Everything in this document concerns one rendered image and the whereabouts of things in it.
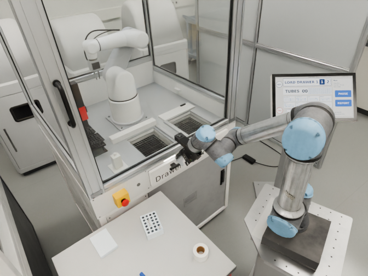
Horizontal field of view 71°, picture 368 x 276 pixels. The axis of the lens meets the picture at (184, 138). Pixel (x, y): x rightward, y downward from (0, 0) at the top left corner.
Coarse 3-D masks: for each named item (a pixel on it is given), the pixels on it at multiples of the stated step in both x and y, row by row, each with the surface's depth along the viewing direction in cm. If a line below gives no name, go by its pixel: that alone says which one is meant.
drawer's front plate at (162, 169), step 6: (168, 162) 145; (174, 162) 148; (156, 168) 141; (162, 168) 143; (168, 168) 146; (180, 168) 154; (150, 174) 139; (156, 174) 142; (162, 174) 145; (150, 180) 143; (162, 180) 148
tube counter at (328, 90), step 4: (304, 88) 166; (308, 88) 166; (312, 88) 166; (316, 88) 165; (320, 88) 165; (324, 88) 165; (328, 88) 165; (304, 92) 166; (308, 92) 166; (312, 92) 165; (316, 92) 165; (320, 92) 165; (324, 92) 165; (328, 92) 165
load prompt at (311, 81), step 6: (288, 78) 167; (294, 78) 167; (300, 78) 167; (306, 78) 166; (312, 78) 166; (318, 78) 166; (324, 78) 165; (330, 78) 165; (288, 84) 167; (294, 84) 167; (300, 84) 166; (306, 84) 166; (312, 84) 166; (318, 84) 165; (324, 84) 165; (330, 84) 165
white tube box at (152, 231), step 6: (144, 216) 132; (150, 216) 132; (156, 216) 131; (144, 222) 129; (150, 222) 129; (156, 222) 129; (144, 228) 126; (150, 228) 127; (156, 228) 126; (162, 228) 126; (150, 234) 123; (156, 234) 125
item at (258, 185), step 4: (280, 156) 211; (284, 156) 200; (280, 160) 211; (284, 160) 201; (280, 164) 211; (284, 164) 203; (280, 168) 211; (280, 172) 211; (276, 176) 224; (280, 176) 211; (276, 180) 224; (280, 180) 213; (256, 184) 248; (260, 184) 247; (264, 184) 247; (272, 184) 247; (276, 184) 224; (280, 184) 215; (256, 188) 243; (260, 188) 243; (256, 192) 240; (256, 196) 236
